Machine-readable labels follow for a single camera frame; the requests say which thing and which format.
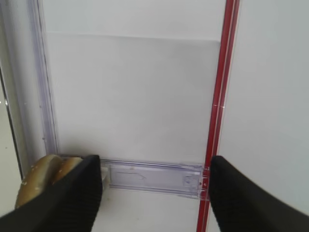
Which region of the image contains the clear sesame bun track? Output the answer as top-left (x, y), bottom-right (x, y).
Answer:
top-left (100, 159), bottom-right (204, 200)

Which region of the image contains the right sesame bun top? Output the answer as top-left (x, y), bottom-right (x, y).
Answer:
top-left (51, 157), bottom-right (83, 185)

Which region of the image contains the white sesame bun pusher block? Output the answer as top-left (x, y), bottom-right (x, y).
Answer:
top-left (101, 167), bottom-right (110, 191)

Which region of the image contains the sesame bun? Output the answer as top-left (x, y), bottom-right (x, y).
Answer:
top-left (51, 157), bottom-right (83, 185)
top-left (15, 155), bottom-right (62, 209)

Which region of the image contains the right red rail strip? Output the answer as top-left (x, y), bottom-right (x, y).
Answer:
top-left (196, 0), bottom-right (240, 232)

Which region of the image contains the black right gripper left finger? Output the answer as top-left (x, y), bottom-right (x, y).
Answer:
top-left (0, 155), bottom-right (103, 232)

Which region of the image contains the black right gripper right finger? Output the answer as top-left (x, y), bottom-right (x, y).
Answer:
top-left (209, 156), bottom-right (309, 232)

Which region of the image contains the left sesame bun top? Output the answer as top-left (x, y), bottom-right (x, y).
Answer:
top-left (15, 155), bottom-right (62, 209)

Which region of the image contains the right clear long rail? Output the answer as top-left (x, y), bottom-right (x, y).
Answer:
top-left (0, 0), bottom-right (60, 155)

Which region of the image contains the silver metal tray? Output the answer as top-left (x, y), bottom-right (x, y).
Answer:
top-left (0, 0), bottom-right (28, 178)

